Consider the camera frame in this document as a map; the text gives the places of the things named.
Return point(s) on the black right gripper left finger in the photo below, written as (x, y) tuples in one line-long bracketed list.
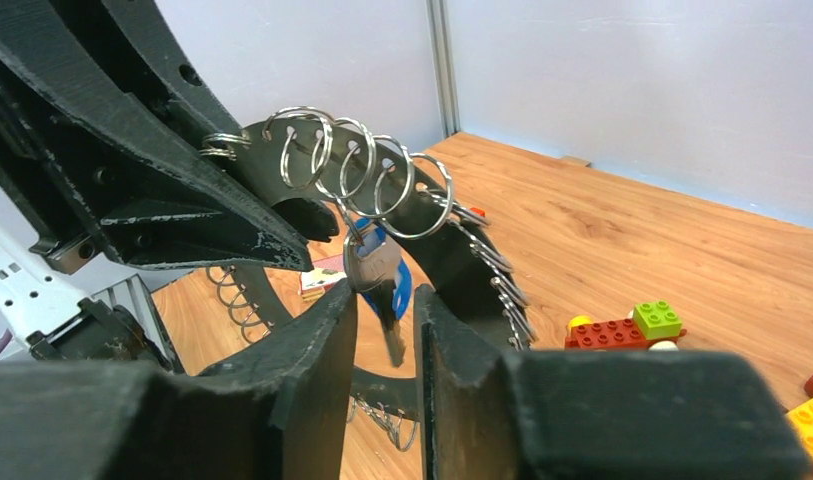
[(274, 410)]

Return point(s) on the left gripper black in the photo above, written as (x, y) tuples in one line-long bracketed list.
[(102, 122)]

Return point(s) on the red playing card deck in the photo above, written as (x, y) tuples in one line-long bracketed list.
[(325, 274)]

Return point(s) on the red yellow toy brick car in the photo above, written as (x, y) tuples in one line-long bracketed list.
[(651, 325)]

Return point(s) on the blue key tag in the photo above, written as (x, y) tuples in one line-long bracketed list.
[(386, 285)]

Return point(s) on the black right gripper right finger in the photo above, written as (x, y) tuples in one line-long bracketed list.
[(636, 415)]

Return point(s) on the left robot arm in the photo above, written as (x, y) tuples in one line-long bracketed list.
[(52, 319)]

